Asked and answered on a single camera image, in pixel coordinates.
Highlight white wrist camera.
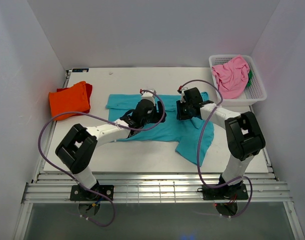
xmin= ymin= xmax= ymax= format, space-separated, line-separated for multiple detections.
xmin=140 ymin=88 xmax=156 ymax=102
xmin=177 ymin=86 xmax=188 ymax=103

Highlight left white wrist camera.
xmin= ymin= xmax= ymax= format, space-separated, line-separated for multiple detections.
xmin=140 ymin=88 xmax=156 ymax=102

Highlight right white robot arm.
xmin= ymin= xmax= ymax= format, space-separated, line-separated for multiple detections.
xmin=176 ymin=86 xmax=266 ymax=199

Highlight folded red t shirt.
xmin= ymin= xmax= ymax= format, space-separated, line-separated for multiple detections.
xmin=56 ymin=83 xmax=93 ymax=117

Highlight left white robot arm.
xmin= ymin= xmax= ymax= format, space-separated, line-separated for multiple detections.
xmin=55 ymin=99 xmax=166 ymax=200

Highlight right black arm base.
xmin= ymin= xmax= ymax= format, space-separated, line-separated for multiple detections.
xmin=197 ymin=183 xmax=249 ymax=200

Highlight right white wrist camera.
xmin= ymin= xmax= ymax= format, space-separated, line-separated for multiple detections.
xmin=177 ymin=86 xmax=188 ymax=103

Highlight folded orange t shirt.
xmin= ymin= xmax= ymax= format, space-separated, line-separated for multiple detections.
xmin=48 ymin=80 xmax=91 ymax=122

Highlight pink t shirt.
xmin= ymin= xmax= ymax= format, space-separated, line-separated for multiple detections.
xmin=211 ymin=55 xmax=250 ymax=99

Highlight aluminium front rail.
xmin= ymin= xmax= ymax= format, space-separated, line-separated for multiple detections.
xmin=22 ymin=172 xmax=292 ymax=204

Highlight turquoise t shirt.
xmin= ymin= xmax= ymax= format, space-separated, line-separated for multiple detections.
xmin=105 ymin=94 xmax=205 ymax=164

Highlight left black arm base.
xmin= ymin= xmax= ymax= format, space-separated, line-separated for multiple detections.
xmin=69 ymin=184 xmax=114 ymax=202

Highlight green t shirt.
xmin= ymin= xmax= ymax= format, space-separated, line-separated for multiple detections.
xmin=246 ymin=70 xmax=253 ymax=88

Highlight white plastic basket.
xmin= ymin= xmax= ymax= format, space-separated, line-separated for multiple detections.
xmin=208 ymin=54 xmax=267 ymax=107

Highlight blue table label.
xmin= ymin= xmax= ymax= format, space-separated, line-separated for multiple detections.
xmin=72 ymin=68 xmax=89 ymax=73

